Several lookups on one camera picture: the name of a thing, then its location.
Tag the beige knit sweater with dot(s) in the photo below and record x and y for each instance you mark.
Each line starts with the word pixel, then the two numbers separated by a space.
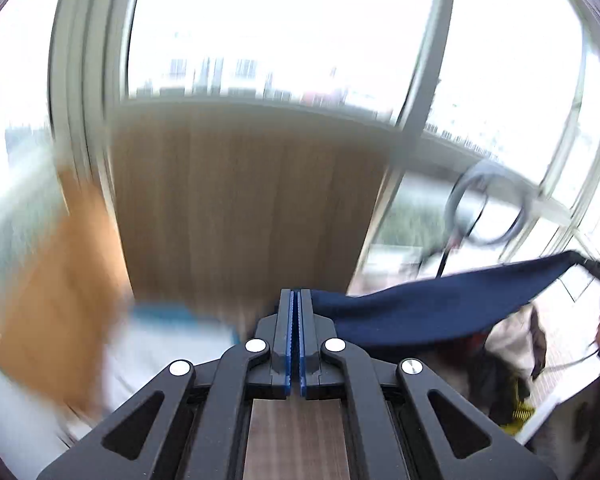
pixel 510 335

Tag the white folded cloth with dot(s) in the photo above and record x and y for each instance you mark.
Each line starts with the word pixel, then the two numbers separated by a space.
pixel 155 360

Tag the light wooden board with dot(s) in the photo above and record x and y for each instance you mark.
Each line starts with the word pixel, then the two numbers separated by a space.
pixel 240 200

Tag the pine wood panel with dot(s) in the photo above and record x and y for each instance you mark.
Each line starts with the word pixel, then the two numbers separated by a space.
pixel 55 300

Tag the brown garment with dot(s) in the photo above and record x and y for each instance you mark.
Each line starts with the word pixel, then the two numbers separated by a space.
pixel 537 340

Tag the blue folded blanket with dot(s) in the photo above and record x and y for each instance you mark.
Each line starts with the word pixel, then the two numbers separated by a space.
pixel 165 312

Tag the black tripod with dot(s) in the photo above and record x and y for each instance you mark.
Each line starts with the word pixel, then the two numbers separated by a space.
pixel 445 260

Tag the navy blue pants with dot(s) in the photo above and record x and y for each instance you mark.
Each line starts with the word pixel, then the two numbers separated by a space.
pixel 430 310

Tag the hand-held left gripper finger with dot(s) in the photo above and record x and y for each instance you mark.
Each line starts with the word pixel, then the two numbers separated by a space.
pixel 302 340
pixel 291 340

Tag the black yellow striped garment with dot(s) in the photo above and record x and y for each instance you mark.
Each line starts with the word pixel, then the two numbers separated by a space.
pixel 520 412

